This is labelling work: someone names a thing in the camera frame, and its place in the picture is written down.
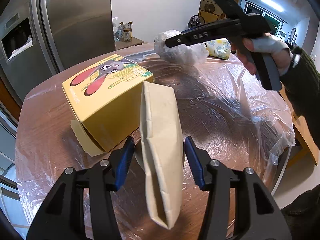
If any wooden chair near right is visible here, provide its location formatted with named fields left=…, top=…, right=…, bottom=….
left=279, top=87, right=319, bottom=167

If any clear plastic bag bundle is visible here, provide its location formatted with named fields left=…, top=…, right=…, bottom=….
left=154, top=30, right=209, bottom=66

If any glass balcony door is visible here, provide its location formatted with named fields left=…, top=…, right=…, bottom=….
left=245, top=2, right=284, bottom=36

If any black floor fan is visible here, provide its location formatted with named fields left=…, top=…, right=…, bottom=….
left=188, top=15, right=206, bottom=29

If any brown paper bag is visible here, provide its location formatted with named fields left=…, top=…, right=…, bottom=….
left=139, top=81, right=184, bottom=230

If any right hand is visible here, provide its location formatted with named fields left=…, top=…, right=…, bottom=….
left=242, top=33, right=293, bottom=76

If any floral tissue pack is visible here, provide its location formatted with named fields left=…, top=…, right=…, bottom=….
left=204, top=38, right=231, bottom=60

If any small wooden side table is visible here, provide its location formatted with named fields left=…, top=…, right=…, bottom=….
left=115, top=37, right=144, bottom=50

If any yellow cartoon cardboard box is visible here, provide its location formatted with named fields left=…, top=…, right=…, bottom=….
left=62, top=54, right=153, bottom=157

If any stainless steel refrigerator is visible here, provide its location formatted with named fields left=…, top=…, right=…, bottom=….
left=1, top=0, right=115, bottom=104

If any glass jar with lid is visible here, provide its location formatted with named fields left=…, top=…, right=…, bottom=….
left=120, top=21, right=133, bottom=42

